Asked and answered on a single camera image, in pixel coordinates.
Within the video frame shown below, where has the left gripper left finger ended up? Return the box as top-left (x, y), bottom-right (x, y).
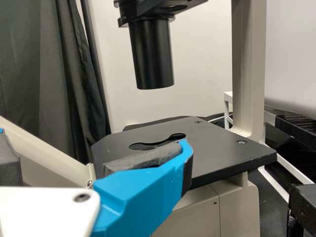
top-left (0, 127), bottom-right (24, 186)

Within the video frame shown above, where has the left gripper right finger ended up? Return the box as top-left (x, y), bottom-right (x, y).
top-left (91, 138), bottom-right (195, 234)

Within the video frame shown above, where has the cream microscope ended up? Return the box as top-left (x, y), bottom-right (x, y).
top-left (0, 0), bottom-right (278, 237)

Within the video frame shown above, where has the black platform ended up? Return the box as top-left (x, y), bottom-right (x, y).
top-left (288, 183), bottom-right (316, 237)
top-left (264, 103), bottom-right (316, 151)

